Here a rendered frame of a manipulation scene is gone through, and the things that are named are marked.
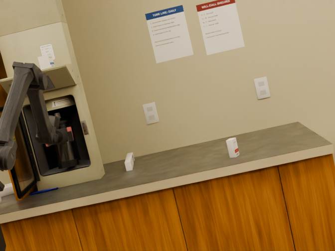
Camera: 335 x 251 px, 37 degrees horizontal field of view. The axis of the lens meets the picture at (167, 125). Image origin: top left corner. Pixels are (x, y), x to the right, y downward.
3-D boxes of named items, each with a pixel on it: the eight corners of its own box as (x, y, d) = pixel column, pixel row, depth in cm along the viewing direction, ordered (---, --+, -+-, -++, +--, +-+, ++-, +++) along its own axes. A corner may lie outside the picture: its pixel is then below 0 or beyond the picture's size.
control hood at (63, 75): (12, 99, 238) (7, 78, 236) (77, 83, 235) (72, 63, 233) (3, 101, 226) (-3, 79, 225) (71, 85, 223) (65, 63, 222)
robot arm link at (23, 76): (11, 51, 180) (38, 54, 180) (21, 73, 192) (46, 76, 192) (-27, 161, 158) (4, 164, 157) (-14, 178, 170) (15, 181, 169)
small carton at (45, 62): (45, 69, 232) (41, 57, 231) (55, 66, 231) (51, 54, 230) (41, 69, 227) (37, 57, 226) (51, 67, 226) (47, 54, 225)
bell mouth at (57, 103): (48, 109, 257) (45, 99, 256) (81, 102, 255) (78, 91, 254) (37, 113, 239) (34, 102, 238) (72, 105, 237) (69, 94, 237)
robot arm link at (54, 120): (34, 140, 216) (54, 142, 216) (37, 114, 216) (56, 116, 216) (43, 139, 228) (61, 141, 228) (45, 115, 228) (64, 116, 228)
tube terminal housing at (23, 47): (52, 180, 268) (15, 39, 259) (110, 167, 265) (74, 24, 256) (38, 192, 243) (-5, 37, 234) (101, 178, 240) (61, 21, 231)
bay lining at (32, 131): (54, 165, 266) (37, 101, 262) (100, 155, 264) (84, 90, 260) (40, 176, 242) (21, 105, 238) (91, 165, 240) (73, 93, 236)
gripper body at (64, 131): (46, 132, 236) (41, 132, 228) (66, 127, 235) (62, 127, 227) (49, 145, 235) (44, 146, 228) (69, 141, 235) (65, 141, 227)
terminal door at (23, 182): (37, 183, 241) (15, 102, 236) (20, 199, 211) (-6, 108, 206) (35, 183, 241) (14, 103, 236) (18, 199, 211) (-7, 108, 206)
